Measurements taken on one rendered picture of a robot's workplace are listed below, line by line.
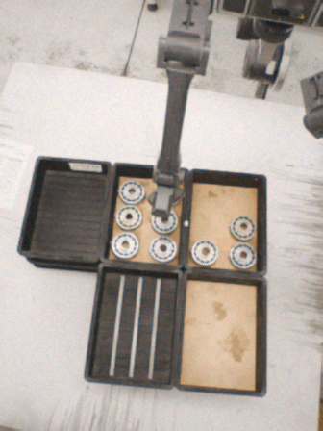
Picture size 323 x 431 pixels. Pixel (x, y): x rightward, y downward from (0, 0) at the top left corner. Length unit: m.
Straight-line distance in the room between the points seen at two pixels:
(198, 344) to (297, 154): 0.99
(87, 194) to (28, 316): 0.53
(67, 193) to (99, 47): 1.71
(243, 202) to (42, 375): 1.03
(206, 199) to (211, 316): 0.46
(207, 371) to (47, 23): 2.73
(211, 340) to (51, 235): 0.72
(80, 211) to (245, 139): 0.83
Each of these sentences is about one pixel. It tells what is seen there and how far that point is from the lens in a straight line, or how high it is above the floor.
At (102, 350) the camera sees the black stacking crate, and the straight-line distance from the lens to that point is 1.53.
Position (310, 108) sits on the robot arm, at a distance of 1.01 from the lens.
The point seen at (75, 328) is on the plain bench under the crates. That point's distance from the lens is 1.68.
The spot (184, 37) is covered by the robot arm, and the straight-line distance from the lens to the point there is 0.90.
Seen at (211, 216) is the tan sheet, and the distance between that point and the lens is 1.63.
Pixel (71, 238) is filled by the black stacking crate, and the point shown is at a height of 0.83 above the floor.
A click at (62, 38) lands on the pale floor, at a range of 3.31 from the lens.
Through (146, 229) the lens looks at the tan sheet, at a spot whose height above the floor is 0.83.
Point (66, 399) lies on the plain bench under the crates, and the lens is 1.69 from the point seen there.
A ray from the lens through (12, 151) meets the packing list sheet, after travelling 1.99.
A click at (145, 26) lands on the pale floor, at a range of 3.32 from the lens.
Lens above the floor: 2.35
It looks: 70 degrees down
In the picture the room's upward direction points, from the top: 3 degrees clockwise
